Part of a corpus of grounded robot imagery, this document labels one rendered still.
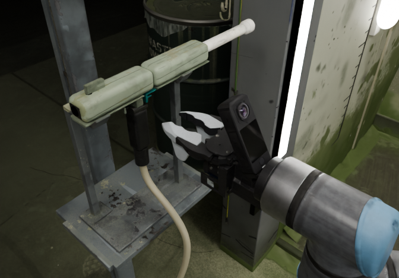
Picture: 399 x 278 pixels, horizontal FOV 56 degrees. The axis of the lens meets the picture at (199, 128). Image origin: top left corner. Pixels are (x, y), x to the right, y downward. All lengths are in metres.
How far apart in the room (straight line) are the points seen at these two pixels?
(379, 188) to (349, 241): 1.70
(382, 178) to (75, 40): 1.82
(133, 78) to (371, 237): 0.44
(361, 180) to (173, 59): 1.63
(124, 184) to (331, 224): 0.59
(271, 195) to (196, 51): 0.36
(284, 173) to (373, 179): 1.72
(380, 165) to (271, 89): 1.33
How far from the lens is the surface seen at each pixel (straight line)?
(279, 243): 1.80
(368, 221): 0.50
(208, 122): 0.62
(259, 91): 1.13
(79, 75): 0.81
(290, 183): 0.51
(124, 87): 0.65
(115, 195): 0.94
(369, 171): 2.27
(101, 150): 0.94
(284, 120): 1.14
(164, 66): 0.70
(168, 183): 0.94
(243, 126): 0.53
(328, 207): 0.50
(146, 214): 0.88
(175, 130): 0.61
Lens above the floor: 1.47
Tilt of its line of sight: 37 degrees down
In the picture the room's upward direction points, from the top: straight up
